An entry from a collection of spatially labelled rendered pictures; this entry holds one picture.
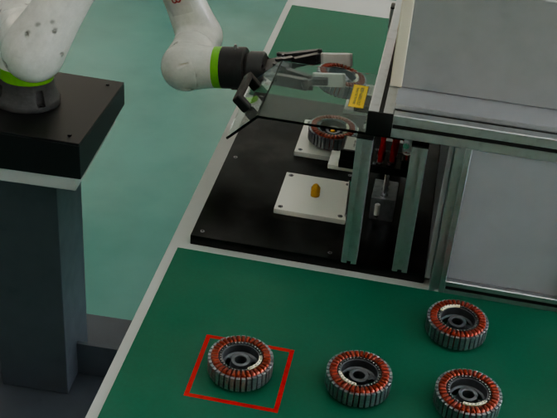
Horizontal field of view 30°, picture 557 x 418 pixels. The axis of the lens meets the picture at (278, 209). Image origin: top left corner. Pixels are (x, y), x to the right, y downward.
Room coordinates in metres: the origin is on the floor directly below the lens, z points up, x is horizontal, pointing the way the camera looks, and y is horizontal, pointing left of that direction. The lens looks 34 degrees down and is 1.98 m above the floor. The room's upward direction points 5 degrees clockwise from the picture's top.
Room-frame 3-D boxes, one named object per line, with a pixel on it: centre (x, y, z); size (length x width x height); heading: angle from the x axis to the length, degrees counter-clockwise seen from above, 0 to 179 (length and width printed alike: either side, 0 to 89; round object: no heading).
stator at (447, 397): (1.29, -0.34, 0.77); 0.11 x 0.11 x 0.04
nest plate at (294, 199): (1.85, -0.07, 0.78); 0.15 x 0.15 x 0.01; 82
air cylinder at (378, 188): (1.83, -0.22, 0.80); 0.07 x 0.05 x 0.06; 172
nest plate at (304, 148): (2.09, -0.11, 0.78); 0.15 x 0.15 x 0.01; 82
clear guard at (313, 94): (1.77, -0.07, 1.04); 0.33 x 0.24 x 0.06; 82
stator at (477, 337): (1.48, -0.34, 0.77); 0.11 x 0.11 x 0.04
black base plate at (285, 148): (1.97, -0.11, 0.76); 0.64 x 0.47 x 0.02; 172
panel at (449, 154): (1.94, -0.34, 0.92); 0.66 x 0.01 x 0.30; 172
